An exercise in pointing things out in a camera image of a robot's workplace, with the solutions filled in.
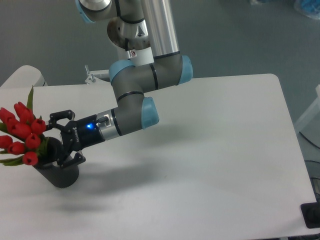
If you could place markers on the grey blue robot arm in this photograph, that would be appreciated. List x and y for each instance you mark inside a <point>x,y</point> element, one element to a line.
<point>145,30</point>

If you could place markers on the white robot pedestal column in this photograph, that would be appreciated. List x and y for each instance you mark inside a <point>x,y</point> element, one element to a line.
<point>138,57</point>

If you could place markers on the red tulip bouquet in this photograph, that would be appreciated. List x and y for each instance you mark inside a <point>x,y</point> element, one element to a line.
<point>23,135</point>

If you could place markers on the white chair back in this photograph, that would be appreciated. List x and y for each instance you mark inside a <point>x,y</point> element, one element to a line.
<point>23,77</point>

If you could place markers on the blue plastic bag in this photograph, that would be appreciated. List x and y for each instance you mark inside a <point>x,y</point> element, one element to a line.
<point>308,8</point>

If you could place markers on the black device at table edge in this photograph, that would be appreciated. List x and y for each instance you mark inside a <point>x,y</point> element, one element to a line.
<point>311,214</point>

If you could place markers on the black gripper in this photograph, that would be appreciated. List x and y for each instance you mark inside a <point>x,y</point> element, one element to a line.
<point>76,135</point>

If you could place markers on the white side furniture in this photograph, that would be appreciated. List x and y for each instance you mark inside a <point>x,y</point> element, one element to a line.
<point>310,113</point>

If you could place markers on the black ribbed cylindrical vase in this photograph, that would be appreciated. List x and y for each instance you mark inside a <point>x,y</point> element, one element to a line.
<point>56,175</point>

